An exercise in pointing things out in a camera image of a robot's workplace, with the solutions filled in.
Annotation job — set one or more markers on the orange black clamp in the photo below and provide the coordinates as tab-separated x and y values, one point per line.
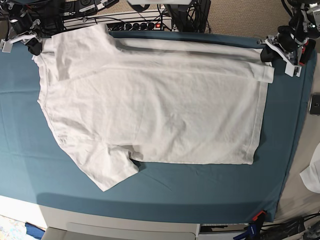
261	213

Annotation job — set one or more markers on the grey plastic bin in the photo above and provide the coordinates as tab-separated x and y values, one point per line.
77	231

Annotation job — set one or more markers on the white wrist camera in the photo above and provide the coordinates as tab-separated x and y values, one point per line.
293	70
5	46

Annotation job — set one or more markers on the white power strip red switch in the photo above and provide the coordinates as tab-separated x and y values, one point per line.
139	26

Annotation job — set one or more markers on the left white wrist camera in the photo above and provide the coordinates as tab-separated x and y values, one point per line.
293	70

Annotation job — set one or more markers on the blue black clamp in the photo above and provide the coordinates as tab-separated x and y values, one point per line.
252	232

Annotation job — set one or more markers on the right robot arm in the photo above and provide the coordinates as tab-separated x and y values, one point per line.
16	12

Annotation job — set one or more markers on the white cloth at right edge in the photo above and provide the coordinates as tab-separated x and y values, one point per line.
311	175

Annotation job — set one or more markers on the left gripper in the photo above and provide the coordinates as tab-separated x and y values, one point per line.
287	48

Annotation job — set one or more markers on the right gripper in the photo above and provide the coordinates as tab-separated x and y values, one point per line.
26	35

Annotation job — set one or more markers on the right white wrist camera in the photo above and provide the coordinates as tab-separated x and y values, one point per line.
5	46

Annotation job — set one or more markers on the grey device at table edge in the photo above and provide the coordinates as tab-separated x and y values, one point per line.
314	105

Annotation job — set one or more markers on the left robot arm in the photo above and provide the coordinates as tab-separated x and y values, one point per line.
304	19

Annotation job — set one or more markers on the white T-shirt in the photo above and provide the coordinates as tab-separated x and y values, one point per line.
110	102

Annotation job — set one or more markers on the blue cloth on floor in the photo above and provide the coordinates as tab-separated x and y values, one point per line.
34	231

